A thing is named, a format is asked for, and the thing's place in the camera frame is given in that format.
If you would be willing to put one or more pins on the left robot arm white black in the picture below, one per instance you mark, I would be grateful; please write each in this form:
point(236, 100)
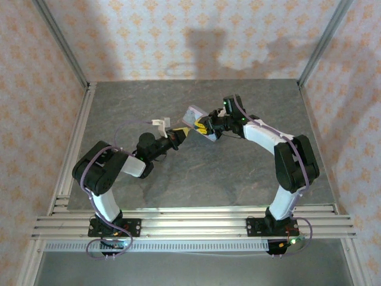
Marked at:
point(105, 205)

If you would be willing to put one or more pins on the circuit board with green LED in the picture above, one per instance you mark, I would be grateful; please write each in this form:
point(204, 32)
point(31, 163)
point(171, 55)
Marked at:
point(117, 244)
point(287, 243)

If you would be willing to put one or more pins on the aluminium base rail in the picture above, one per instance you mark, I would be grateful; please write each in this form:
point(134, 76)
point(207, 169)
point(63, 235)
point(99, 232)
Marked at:
point(193, 223)

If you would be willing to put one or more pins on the aluminium table side rail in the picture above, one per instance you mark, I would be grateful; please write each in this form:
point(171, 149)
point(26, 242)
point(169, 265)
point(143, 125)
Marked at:
point(80, 125)
point(316, 134)

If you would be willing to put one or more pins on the light blue pouch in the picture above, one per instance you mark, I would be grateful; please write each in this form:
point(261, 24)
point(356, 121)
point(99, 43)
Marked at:
point(190, 116)

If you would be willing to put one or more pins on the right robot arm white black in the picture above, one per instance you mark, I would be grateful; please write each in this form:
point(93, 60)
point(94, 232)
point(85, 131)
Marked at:
point(282, 202)

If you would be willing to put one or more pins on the aluminium frame post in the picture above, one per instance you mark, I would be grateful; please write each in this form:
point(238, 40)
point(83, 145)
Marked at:
point(62, 44)
point(324, 41)

